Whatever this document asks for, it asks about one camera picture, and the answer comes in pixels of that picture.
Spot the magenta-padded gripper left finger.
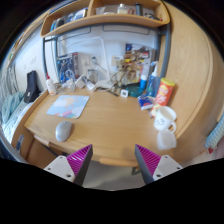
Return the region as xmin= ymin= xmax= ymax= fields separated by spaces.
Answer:
xmin=43 ymin=143 xmax=94 ymax=187

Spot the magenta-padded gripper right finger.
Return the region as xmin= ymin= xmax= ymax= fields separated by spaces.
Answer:
xmin=134 ymin=144 xmax=184 ymax=185

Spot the grey computer mouse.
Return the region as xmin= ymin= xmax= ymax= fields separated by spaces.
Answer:
xmin=54 ymin=120 xmax=73 ymax=143

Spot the pastel cloud-print mouse pad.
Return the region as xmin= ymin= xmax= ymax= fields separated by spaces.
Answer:
xmin=46 ymin=94 xmax=90 ymax=120

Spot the clear plastic cup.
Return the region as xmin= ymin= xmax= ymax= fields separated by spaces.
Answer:
xmin=156 ymin=129 xmax=178 ymax=151

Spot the white mug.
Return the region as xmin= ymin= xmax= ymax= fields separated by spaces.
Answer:
xmin=153 ymin=105 xmax=178 ymax=133

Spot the striped teal cloth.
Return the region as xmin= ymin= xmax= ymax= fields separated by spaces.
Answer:
xmin=204 ymin=116 xmax=224 ymax=149

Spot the blue snack packet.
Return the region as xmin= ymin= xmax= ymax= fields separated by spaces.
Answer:
xmin=137 ymin=94 xmax=154 ymax=111

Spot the red yellow-lidded snack can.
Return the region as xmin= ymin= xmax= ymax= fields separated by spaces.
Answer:
xmin=150 ymin=77 xmax=176 ymax=118

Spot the teal round dish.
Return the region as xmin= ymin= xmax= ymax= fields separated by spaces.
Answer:
xmin=128 ymin=84 xmax=145 ymax=98

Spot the teal blanket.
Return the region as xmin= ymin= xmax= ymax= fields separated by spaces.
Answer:
xmin=0 ymin=91 xmax=26 ymax=124

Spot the white red-capped lotion bottle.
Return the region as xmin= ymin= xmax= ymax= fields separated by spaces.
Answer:
xmin=45 ymin=73 xmax=58 ymax=97

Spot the blue spray bottle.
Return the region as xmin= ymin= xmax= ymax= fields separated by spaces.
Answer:
xmin=146 ymin=61 xmax=162 ymax=98

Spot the black bag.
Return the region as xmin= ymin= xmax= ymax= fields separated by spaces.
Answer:
xmin=23 ymin=70 xmax=42 ymax=104

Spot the blue white-capped tube bottle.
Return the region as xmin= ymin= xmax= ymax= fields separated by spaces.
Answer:
xmin=139 ymin=73 xmax=148 ymax=92

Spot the white power strip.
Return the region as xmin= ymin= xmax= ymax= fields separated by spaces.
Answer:
xmin=74 ymin=75 xmax=98 ymax=92

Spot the glass jar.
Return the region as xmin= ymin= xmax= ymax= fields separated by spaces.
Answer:
xmin=87 ymin=68 xmax=99 ymax=84

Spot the tan robot figure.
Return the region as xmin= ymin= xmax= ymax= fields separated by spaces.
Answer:
xmin=111 ymin=61 xmax=134 ymax=94

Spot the blue robot model kit box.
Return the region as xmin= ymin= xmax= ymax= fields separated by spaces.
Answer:
xmin=56 ymin=52 xmax=80 ymax=83

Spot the colourful printed box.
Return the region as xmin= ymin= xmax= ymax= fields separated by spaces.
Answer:
xmin=124 ymin=43 xmax=153 ymax=84

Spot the white desk lamp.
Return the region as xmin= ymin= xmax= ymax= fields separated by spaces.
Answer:
xmin=59 ymin=35 xmax=113 ymax=89

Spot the wooden shelf unit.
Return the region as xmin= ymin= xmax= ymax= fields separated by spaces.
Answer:
xmin=40 ymin=0 xmax=171 ymax=38

